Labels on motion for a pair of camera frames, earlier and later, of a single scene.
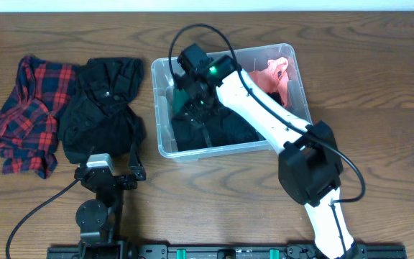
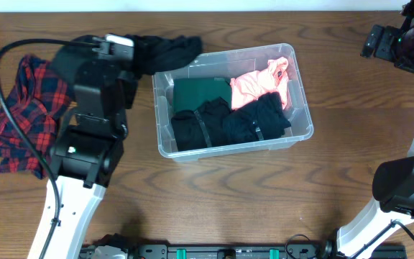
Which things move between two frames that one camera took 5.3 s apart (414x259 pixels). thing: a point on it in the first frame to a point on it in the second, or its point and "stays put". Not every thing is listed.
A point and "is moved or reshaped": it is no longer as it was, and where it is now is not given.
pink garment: x=273 y=78 stays put
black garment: x=97 y=118 is moved or reshaped
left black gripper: x=136 y=174 to x=127 y=75
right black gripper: x=192 y=102 to x=392 y=36
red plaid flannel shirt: x=25 y=133 stays put
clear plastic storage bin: x=189 y=125 stays put
